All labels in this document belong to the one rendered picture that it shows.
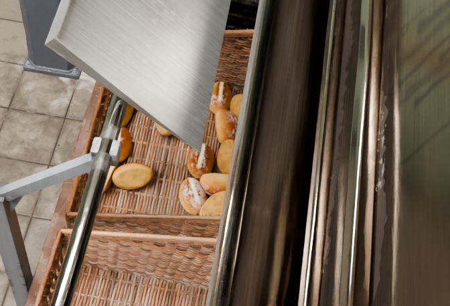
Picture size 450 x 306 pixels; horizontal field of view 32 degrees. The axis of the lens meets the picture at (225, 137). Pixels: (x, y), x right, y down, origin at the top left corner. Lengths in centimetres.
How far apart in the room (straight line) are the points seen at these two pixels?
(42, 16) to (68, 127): 39
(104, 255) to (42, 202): 87
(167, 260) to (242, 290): 83
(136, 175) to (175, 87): 49
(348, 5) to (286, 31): 10
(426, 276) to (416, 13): 27
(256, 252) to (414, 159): 39
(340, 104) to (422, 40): 35
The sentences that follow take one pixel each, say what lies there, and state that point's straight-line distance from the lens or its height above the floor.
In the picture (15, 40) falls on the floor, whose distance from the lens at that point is 309.
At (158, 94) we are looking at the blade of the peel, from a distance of 146.
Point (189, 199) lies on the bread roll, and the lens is 191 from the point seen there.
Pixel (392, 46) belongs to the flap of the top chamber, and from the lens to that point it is 76.
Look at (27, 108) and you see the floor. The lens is 288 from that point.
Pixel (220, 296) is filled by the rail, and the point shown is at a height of 144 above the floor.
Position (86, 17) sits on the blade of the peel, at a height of 125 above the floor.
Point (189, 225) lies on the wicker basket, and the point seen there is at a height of 77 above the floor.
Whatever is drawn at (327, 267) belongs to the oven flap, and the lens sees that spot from 92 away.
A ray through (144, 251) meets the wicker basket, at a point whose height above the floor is 71.
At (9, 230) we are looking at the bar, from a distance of 166.
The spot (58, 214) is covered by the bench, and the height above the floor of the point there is 58.
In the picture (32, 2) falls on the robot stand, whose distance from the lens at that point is 271.
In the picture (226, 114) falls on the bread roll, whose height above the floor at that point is 65.
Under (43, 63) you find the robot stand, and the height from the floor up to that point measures 5.
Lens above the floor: 228
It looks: 55 degrees down
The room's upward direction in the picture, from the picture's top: 9 degrees clockwise
